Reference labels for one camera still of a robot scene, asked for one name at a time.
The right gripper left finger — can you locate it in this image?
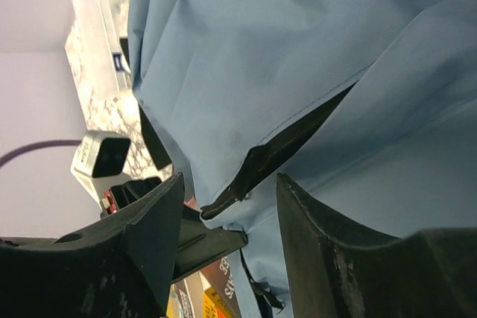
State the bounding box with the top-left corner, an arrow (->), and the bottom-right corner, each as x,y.
1,174 -> 184,317

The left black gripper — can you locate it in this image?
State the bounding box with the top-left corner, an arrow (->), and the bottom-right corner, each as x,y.
100,177 -> 247,283

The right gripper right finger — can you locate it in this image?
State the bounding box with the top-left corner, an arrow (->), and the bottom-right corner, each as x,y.
277,174 -> 476,317

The blue student backpack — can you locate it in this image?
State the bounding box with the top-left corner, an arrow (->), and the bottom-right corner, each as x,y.
128,0 -> 476,317

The dark Three Days book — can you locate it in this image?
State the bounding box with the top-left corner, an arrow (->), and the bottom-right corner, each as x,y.
179,257 -> 241,318

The yellow Treehouse book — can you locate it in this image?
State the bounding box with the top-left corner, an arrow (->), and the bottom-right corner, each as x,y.
203,287 -> 233,318

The yellow blue paperback book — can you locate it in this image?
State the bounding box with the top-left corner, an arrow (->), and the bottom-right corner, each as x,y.
166,281 -> 195,318

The clear plastic storage box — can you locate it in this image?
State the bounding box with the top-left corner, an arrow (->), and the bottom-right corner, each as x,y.
98,0 -> 130,92

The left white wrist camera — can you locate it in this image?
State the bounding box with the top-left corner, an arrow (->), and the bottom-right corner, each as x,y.
70,130 -> 132,208

